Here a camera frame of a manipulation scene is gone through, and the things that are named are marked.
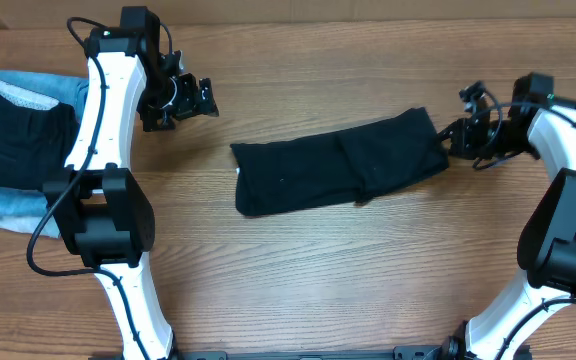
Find black t-shirt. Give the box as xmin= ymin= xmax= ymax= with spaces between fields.
xmin=231 ymin=108 xmax=449 ymax=217

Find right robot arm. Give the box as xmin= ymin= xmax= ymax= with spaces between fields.
xmin=426 ymin=72 xmax=576 ymax=360

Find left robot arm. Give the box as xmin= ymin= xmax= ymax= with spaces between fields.
xmin=42 ymin=6 xmax=219 ymax=359

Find folded light blue garment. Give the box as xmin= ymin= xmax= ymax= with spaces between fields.
xmin=0 ymin=70 xmax=89 ymax=118

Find white mesh garment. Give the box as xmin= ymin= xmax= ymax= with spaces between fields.
xmin=0 ymin=80 xmax=60 ymax=111

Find folded black garment on stack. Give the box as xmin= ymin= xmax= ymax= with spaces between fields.
xmin=0 ymin=95 xmax=79 ymax=190

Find folded blue jeans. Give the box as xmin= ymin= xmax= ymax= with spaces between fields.
xmin=0 ymin=187 xmax=47 ymax=234

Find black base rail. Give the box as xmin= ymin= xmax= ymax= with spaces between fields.
xmin=179 ymin=345 xmax=441 ymax=360

